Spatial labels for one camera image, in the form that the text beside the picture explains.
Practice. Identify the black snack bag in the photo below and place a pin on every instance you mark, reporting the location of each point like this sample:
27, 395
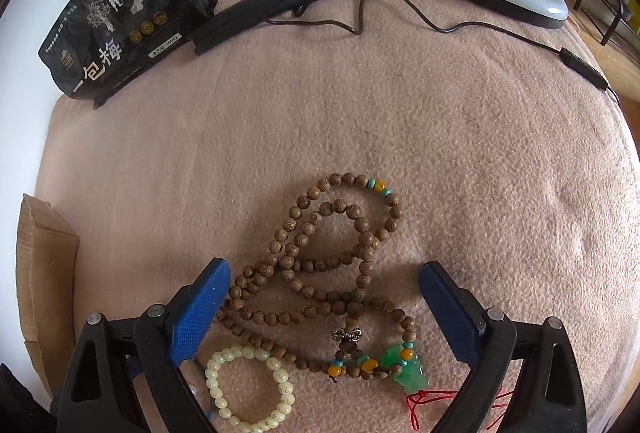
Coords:
115, 23

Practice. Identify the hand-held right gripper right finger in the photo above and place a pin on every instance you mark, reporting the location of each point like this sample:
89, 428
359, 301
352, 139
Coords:
450, 313

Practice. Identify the black folded tripod stand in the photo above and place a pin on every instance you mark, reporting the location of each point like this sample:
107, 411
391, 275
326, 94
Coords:
260, 10

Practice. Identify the cardboard box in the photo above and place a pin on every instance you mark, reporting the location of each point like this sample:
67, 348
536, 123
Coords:
42, 273

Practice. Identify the yellow box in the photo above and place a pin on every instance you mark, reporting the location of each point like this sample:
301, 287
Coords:
631, 10

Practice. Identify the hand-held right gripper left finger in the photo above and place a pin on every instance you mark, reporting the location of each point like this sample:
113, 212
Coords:
200, 308

